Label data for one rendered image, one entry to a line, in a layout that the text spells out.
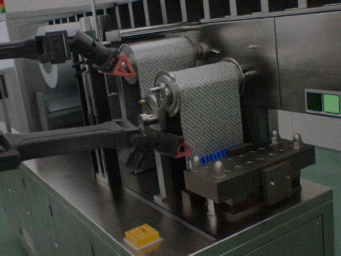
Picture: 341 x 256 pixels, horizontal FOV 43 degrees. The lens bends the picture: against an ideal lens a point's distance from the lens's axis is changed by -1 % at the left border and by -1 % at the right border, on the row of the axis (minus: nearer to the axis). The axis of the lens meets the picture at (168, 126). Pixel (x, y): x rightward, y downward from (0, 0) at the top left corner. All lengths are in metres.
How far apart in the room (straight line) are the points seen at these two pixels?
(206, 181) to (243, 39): 0.55
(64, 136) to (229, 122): 0.59
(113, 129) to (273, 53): 0.59
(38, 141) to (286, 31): 0.80
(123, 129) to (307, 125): 3.56
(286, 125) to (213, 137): 3.42
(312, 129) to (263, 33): 3.17
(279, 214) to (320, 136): 3.26
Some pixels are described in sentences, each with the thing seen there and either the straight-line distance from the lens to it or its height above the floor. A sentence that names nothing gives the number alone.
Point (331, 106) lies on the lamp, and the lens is 1.31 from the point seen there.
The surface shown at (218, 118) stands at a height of 1.14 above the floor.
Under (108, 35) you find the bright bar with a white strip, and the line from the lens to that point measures 1.59.
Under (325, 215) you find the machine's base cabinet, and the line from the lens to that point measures 1.46.
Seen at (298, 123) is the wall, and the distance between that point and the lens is 4.66.
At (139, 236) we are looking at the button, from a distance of 1.19.
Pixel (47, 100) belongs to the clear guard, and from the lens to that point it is 2.21.
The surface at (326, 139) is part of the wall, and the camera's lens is 4.48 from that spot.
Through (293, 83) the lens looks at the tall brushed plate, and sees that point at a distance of 1.39.
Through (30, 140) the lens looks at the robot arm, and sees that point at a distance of 1.03.
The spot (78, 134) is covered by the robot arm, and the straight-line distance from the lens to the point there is 1.09.
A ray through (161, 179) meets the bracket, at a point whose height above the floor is 0.97.
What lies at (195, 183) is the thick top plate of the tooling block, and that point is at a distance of 1.27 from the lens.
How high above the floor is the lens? 1.47
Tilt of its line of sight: 14 degrees down
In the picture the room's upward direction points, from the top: 8 degrees counter-clockwise
